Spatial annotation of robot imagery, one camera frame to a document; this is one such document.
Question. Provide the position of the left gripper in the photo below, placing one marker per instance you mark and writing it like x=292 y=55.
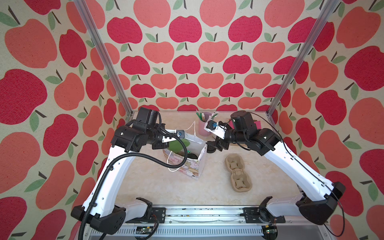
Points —
x=161 y=145

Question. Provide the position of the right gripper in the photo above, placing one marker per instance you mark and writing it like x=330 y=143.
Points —
x=220 y=143

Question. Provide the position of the black coffee cup lid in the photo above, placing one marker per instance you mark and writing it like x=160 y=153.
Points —
x=192 y=156

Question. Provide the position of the white patterned gift bag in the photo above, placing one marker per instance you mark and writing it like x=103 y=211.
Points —
x=191 y=168

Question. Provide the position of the green napkin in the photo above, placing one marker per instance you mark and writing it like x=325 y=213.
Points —
x=176 y=147

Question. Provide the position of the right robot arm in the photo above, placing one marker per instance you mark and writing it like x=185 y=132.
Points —
x=319 y=198

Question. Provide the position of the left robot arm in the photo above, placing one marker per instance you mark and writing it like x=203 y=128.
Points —
x=99 y=210

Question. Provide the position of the pink napkin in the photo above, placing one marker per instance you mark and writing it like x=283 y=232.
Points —
x=258 y=124

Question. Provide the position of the stack of black lids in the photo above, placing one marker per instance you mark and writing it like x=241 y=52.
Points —
x=211 y=147

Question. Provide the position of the pink cup holder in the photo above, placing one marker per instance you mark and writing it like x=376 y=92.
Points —
x=201 y=129

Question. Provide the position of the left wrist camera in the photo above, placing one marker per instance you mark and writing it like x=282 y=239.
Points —
x=172 y=135

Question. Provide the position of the left aluminium frame post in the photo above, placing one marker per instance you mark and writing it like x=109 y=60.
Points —
x=90 y=24

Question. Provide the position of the aluminium frame post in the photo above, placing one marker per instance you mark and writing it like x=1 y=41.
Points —
x=328 y=9
x=90 y=24

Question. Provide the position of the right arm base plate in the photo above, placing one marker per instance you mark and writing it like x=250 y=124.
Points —
x=257 y=216

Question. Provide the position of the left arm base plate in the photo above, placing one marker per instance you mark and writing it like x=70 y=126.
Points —
x=151 y=216

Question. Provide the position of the aluminium front rail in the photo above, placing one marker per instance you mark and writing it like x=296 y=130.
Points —
x=185 y=222

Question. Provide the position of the right aluminium frame post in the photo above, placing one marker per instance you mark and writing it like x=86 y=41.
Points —
x=328 y=9

